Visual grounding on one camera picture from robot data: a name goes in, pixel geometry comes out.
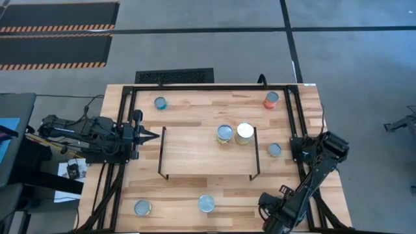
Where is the white paper sheet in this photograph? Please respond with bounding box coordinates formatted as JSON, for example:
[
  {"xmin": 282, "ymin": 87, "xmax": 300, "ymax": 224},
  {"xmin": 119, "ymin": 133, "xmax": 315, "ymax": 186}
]
[{"xmin": 53, "ymin": 161, "xmax": 88, "ymax": 204}]

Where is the spaghetti sauce tin can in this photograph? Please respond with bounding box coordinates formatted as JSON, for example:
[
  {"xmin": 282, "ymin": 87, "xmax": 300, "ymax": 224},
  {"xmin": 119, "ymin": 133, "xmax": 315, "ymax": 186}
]
[{"xmin": 216, "ymin": 123, "xmax": 234, "ymax": 145}]

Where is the blue sheet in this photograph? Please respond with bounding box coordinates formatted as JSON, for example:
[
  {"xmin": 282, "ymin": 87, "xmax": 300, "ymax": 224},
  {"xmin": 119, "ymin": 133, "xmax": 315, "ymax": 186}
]
[{"xmin": 0, "ymin": 117, "xmax": 21, "ymax": 165}]

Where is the wooden shelf black metal frame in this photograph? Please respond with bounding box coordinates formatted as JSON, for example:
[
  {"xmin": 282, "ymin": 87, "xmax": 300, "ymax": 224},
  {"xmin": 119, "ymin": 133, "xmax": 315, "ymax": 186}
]
[{"xmin": 157, "ymin": 125, "xmax": 262, "ymax": 182}]

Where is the black hazard striped floor mat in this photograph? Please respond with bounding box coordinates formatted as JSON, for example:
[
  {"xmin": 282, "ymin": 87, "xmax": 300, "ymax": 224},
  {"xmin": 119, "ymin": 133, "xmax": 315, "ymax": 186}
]
[
  {"xmin": 0, "ymin": 1, "xmax": 120, "ymax": 33},
  {"xmin": 0, "ymin": 33, "xmax": 114, "ymax": 71}
]

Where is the carrots tin can blue label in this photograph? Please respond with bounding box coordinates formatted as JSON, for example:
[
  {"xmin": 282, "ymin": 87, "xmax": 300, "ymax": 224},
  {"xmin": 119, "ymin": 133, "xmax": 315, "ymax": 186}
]
[{"xmin": 153, "ymin": 96, "xmax": 168, "ymax": 111}]

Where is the pale yellow label tin can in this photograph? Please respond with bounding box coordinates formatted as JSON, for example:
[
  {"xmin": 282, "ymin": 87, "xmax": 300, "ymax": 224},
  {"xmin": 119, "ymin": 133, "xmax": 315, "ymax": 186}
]
[{"xmin": 234, "ymin": 122, "xmax": 255, "ymax": 146}]

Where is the grey desk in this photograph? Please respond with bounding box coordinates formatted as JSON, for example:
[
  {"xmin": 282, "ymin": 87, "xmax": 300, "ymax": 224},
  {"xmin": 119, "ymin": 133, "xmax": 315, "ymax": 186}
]
[{"xmin": 0, "ymin": 92, "xmax": 37, "ymax": 189}]

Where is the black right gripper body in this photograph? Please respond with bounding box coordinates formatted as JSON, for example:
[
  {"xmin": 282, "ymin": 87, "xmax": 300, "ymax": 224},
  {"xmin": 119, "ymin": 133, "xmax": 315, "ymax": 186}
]
[{"xmin": 259, "ymin": 191, "xmax": 295, "ymax": 234}]

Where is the oranges tin can green label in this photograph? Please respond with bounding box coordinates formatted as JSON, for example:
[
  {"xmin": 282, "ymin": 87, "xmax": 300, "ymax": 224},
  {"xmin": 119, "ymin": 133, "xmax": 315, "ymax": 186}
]
[{"xmin": 197, "ymin": 194, "xmax": 216, "ymax": 214}]

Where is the black stand leg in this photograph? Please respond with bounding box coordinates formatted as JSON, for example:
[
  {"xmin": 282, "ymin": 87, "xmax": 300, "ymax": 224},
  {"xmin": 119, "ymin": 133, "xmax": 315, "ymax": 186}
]
[{"xmin": 383, "ymin": 105, "xmax": 416, "ymax": 133}]

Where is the orange pink label tin can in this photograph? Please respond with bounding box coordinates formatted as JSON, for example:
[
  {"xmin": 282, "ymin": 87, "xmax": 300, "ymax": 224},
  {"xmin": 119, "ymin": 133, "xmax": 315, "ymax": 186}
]
[{"xmin": 263, "ymin": 91, "xmax": 280, "ymax": 111}]

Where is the black floor grille mat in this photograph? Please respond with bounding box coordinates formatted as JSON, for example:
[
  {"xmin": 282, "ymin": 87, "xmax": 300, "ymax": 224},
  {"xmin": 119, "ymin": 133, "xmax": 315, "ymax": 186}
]
[{"xmin": 134, "ymin": 68, "xmax": 215, "ymax": 85}]

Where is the small black device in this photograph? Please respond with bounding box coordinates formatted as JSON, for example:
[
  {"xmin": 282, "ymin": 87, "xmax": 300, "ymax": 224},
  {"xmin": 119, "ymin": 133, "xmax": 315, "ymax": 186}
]
[{"xmin": 66, "ymin": 162, "xmax": 81, "ymax": 179}]

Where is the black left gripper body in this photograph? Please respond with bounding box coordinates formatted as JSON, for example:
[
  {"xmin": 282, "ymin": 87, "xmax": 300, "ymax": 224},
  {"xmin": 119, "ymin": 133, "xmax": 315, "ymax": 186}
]
[{"xmin": 122, "ymin": 109, "xmax": 144, "ymax": 160}]

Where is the black table frame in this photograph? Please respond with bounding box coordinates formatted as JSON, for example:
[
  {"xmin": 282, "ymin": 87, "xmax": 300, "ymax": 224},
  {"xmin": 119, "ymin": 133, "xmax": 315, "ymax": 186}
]
[{"xmin": 74, "ymin": 83, "xmax": 355, "ymax": 234}]

